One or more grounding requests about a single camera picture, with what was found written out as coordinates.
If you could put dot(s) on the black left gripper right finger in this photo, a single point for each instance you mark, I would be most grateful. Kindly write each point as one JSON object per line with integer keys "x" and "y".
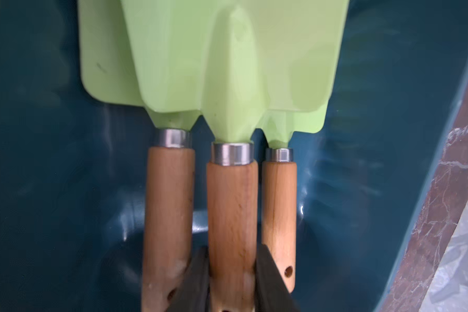
{"x": 271, "y": 292}

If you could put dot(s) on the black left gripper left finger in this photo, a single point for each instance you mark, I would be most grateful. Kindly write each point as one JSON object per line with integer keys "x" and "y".
{"x": 193, "y": 292}

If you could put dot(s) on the green square shovel wooden handle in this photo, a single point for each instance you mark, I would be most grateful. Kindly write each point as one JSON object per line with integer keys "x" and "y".
{"x": 108, "y": 74}

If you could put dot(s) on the dark teal storage box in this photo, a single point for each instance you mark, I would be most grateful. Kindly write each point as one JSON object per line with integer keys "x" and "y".
{"x": 72, "y": 169}

